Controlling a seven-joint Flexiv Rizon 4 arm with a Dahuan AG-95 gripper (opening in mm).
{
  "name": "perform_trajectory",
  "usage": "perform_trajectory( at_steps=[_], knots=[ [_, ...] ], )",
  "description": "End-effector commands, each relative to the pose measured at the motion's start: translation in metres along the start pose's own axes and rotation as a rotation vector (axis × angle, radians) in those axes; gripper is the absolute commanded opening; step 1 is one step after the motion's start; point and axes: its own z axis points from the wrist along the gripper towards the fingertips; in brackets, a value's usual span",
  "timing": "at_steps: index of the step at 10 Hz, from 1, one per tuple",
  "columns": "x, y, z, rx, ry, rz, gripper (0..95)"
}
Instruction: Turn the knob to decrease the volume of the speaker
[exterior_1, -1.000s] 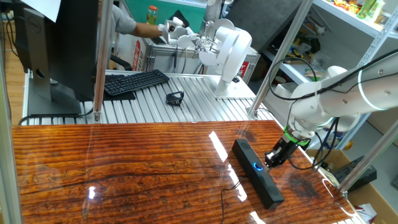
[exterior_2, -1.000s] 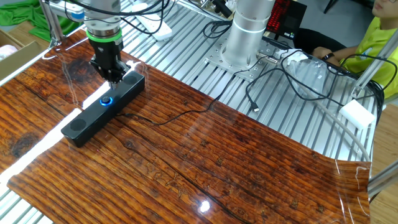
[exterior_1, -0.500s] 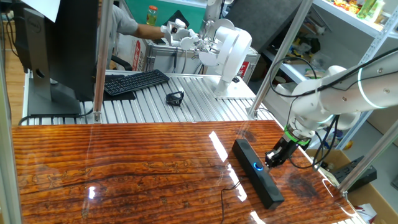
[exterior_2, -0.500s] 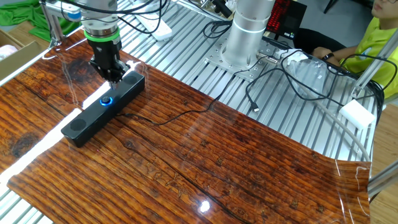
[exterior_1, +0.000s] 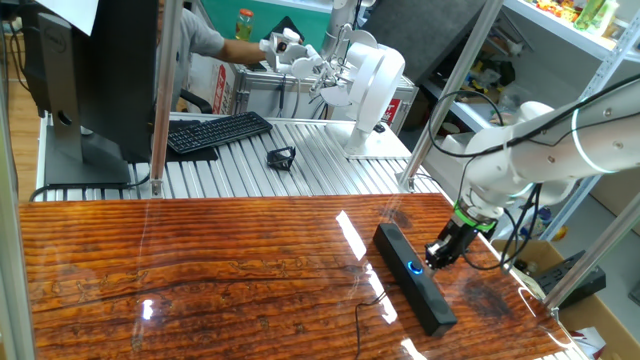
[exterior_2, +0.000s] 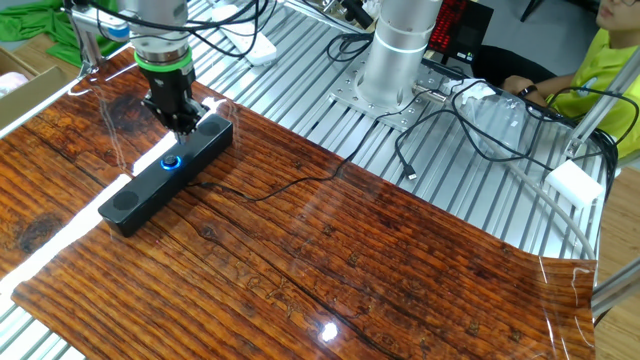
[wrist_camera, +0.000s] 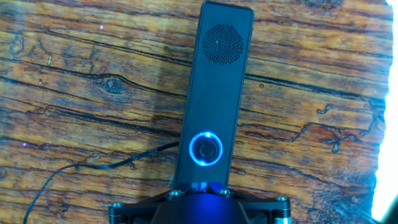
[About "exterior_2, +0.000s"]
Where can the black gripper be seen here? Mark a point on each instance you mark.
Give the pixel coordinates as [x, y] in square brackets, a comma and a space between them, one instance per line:
[170, 85]

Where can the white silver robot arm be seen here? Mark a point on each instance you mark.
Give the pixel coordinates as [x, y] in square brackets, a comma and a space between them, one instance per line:
[400, 65]

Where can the black speaker bar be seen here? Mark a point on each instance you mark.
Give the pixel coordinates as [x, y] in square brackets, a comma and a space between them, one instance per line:
[150, 192]

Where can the white power strip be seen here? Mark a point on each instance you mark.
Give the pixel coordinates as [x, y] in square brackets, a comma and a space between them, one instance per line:
[250, 45]

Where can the brown cardboard box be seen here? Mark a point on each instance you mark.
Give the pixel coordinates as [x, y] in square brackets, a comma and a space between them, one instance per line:
[30, 95]

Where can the pink soft item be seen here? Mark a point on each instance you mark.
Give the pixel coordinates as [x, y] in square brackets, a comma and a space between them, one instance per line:
[10, 82]

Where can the green cloth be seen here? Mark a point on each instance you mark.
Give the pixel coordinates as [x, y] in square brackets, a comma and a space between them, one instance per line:
[30, 25]

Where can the glossy wood grain mat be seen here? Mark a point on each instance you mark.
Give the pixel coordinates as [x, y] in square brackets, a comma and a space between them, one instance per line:
[300, 250]

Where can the black cylindrical tool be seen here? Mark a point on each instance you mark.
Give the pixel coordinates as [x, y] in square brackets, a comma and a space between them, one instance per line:
[355, 12]

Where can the silver connector plug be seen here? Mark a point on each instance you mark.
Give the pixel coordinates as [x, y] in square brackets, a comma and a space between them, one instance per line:
[430, 93]

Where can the clear plastic bag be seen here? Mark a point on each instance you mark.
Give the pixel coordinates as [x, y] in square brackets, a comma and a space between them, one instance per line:
[495, 120]

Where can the black wristwatch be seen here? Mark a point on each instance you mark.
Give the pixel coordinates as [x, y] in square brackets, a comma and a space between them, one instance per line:
[527, 91]

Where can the white power adapter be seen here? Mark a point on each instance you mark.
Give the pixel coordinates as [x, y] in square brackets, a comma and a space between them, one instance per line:
[575, 182]

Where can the person in yellow shirt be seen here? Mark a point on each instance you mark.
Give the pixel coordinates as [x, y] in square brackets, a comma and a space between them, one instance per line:
[605, 75]

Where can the aluminium frame post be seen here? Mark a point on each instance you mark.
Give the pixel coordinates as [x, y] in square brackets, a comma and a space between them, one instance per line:
[600, 105]
[617, 292]
[82, 45]

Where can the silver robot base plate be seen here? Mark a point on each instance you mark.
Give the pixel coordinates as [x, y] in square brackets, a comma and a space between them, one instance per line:
[350, 95]

